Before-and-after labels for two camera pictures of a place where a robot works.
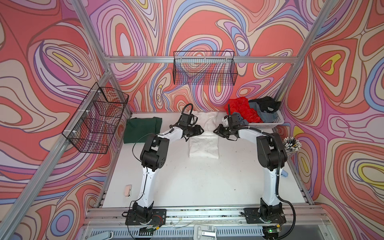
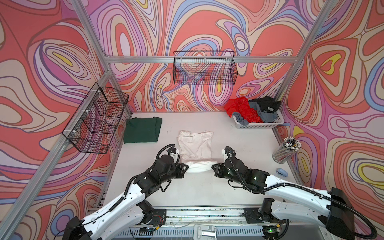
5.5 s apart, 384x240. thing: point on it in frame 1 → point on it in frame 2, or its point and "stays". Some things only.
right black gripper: (220, 130) → (218, 172)
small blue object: (284, 173) stays
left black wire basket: (93, 129) stays
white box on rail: (202, 232) stays
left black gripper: (197, 130) → (180, 173)
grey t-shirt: (265, 117) stays
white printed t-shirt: (205, 145) → (195, 150)
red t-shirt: (240, 105) stays
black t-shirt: (266, 103) stays
